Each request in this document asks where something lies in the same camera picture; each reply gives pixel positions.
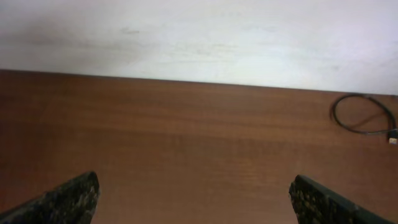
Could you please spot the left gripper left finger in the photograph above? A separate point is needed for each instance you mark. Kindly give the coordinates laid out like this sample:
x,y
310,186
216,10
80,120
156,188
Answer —
x,y
73,202

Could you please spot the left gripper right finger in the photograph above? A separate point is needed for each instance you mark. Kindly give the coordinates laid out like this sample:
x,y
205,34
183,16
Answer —
x,y
314,203

